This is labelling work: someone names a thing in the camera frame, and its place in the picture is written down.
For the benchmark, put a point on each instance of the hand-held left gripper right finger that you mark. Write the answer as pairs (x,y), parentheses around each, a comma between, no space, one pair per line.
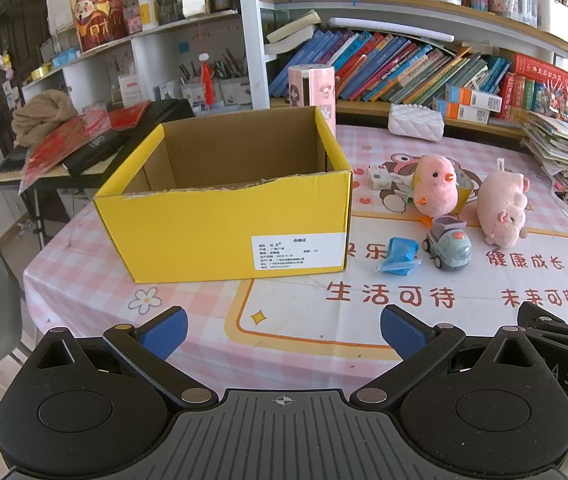
(404,332)

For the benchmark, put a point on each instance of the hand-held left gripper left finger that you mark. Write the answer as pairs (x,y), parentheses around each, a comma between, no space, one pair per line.
(164,332)

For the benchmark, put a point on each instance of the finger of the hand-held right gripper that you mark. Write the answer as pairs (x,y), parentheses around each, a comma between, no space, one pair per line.
(564,327)

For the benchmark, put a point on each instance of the blue wrapper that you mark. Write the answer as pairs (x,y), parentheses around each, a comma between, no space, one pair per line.
(399,255)

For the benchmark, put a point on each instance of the grey toy car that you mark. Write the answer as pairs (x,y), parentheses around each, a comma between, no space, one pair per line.
(446,247)

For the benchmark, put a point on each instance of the yellow cardboard box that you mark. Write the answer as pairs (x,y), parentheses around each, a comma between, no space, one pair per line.
(224,230)

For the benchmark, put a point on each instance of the pink pig plush toy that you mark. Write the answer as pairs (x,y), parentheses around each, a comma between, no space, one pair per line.
(501,205)

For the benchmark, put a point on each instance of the pink chick plush toy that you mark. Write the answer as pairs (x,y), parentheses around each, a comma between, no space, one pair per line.
(434,185)

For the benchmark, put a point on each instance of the small white box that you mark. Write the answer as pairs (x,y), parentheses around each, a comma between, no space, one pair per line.
(379,177)

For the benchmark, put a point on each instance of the pink printed tablecloth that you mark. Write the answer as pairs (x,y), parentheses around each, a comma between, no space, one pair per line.
(289,310)

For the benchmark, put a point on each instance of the stack of magazines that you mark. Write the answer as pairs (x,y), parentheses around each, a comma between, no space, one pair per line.
(564,150)

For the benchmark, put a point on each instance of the red paper sheet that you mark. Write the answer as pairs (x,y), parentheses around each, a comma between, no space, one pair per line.
(71,145)

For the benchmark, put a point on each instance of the white quilted handbag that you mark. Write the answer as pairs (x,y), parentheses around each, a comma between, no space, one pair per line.
(416,121)

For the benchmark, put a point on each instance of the black keyboard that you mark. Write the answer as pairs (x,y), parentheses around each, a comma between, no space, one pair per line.
(169,110)

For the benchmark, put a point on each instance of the orange and white box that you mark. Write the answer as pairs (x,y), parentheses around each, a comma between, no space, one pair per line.
(474,97)
(461,110)

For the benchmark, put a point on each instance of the row of red green books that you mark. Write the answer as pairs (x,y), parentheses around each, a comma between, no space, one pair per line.
(521,95)

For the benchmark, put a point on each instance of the white pen holder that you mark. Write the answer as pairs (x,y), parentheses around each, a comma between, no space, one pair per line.
(234,90)
(196,92)

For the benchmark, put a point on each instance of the white red card box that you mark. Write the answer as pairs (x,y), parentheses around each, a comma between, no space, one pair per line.
(129,89)

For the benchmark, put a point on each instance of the beige towel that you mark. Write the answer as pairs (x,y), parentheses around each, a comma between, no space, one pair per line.
(44,112)

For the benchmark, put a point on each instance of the pink cylinder canister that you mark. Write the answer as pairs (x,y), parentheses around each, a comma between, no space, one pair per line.
(314,95)

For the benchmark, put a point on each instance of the red book box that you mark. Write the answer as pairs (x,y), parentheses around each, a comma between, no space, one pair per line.
(541,72)

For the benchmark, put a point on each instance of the red tassel ornament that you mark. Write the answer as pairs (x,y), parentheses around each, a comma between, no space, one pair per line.
(206,77)

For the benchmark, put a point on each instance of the long row of colourful books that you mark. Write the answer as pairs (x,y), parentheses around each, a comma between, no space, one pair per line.
(389,70)

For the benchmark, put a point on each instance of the white storage container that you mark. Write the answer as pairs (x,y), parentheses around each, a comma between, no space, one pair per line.
(554,20)

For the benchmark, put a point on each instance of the white bookshelf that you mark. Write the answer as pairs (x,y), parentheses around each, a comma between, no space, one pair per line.
(251,35)

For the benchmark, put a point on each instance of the small doll ornament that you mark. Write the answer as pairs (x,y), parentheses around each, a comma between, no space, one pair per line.
(4,64)

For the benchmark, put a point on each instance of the beige book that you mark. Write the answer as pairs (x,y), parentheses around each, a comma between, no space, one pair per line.
(291,30)

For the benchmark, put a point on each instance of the white jar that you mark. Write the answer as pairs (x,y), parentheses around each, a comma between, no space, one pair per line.
(148,10)

